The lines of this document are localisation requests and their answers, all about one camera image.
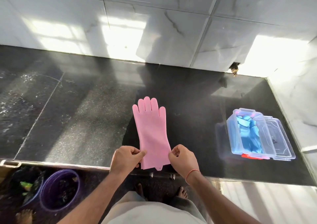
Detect person's left hand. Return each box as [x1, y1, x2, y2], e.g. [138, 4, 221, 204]
[110, 146, 147, 177]

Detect person's right hand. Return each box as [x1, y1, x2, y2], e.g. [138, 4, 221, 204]
[168, 144, 200, 180]

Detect clear plastic box red latches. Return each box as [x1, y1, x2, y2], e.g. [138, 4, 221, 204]
[226, 109, 277, 160]

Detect clear plastic lid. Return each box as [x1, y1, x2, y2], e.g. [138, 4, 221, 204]
[263, 115, 296, 162]

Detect person's left forearm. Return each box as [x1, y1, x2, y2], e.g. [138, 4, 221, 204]
[57, 171, 129, 224]

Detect person's right forearm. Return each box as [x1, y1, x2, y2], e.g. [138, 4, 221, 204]
[186, 170, 261, 224]

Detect person's right foot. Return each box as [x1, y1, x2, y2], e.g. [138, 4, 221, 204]
[176, 186, 189, 200]

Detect person's foot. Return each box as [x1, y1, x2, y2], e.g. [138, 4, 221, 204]
[176, 186, 189, 200]
[135, 183, 146, 199]
[15, 209, 34, 224]

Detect person's left foot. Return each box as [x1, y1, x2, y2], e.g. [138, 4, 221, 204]
[135, 183, 146, 199]

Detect grey trousers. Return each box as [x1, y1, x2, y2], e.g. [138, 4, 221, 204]
[116, 191, 201, 217]

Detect white shirt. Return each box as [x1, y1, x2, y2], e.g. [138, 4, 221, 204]
[101, 201, 207, 224]

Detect purple bucket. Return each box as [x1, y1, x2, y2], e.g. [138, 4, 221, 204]
[39, 169, 81, 212]

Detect black lined bin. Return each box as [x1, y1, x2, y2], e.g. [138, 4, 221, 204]
[6, 166, 47, 207]

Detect red thread bracelet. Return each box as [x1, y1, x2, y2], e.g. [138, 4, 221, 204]
[185, 169, 201, 185]

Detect brown wall stub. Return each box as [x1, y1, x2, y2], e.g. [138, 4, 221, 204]
[229, 62, 242, 77]

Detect metal edge bracket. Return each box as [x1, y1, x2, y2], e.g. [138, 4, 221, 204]
[0, 160, 22, 169]

